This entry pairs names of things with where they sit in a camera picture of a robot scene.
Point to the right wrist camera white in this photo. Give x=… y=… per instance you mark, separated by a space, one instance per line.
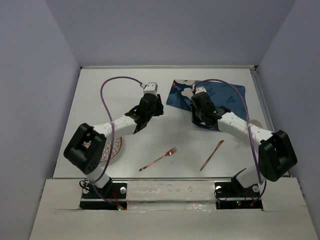
x=199 y=89

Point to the copper knife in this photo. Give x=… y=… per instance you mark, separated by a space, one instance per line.
x=211 y=155

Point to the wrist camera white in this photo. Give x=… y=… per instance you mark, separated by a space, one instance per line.
x=150 y=88
x=199 y=89

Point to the white mug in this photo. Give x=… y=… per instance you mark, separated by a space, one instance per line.
x=256 y=123

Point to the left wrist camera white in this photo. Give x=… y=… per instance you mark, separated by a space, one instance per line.
x=150 y=88

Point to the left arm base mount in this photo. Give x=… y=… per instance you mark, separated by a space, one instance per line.
x=93 y=198

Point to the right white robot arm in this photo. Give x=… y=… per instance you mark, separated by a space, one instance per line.
x=274 y=152

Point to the copper fork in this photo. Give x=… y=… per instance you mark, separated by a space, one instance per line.
x=167 y=154

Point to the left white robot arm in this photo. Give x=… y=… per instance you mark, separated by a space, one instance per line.
x=86 y=147

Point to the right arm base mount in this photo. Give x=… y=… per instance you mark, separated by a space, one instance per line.
x=229 y=197

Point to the blue cartoon placemat cloth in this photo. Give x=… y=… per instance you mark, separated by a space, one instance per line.
x=220 y=94

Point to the floral patterned plate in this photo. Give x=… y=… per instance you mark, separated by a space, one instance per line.
x=115 y=150

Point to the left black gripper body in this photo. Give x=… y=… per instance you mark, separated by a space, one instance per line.
x=157 y=111

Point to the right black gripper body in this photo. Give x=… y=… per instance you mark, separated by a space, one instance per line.
x=197 y=115

